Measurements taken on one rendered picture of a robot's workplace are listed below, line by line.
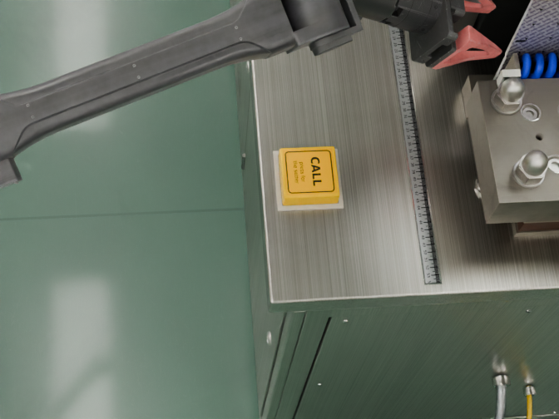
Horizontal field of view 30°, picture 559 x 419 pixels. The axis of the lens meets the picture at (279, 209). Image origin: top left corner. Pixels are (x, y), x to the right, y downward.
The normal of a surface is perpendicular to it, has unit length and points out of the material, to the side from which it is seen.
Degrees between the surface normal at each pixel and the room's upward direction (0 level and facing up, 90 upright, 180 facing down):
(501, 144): 0
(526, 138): 0
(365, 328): 90
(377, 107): 0
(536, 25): 90
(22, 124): 25
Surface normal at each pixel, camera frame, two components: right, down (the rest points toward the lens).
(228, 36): 0.19, 0.00
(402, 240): 0.07, -0.40
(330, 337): 0.08, 0.91
